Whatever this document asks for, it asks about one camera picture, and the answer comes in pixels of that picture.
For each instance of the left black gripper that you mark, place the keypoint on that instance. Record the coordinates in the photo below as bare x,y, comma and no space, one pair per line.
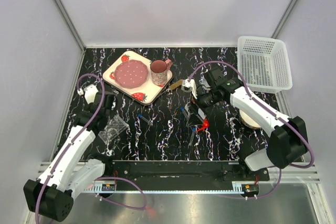
111,110

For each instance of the white wash bottle red cap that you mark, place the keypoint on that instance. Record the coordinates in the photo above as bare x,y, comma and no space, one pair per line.
200,127

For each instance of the clear test tube rack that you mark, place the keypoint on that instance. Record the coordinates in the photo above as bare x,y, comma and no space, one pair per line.
113,129

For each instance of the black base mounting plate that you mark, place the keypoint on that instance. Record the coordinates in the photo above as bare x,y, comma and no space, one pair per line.
179,177

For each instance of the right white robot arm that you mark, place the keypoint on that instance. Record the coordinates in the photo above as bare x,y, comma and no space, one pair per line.
287,136

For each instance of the cream strawberry tray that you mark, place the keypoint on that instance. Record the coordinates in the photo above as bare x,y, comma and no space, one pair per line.
146,93

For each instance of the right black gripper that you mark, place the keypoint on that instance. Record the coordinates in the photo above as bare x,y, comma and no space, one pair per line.
193,111

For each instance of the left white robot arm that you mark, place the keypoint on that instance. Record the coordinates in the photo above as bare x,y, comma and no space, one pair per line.
53,193

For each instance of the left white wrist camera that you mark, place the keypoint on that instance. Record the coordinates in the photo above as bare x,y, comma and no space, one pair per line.
89,93

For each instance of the white plastic basket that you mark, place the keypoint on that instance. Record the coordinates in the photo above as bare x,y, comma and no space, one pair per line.
264,64

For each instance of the cream floral bowl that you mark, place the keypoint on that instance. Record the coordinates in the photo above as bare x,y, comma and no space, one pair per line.
248,121

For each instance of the blue capped test tube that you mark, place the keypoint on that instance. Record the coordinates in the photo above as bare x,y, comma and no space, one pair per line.
185,113
192,137
144,119

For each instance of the pink dotted plate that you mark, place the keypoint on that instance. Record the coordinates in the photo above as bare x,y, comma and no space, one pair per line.
131,74

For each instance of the pink patterned mug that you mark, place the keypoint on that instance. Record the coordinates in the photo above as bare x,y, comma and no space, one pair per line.
159,71

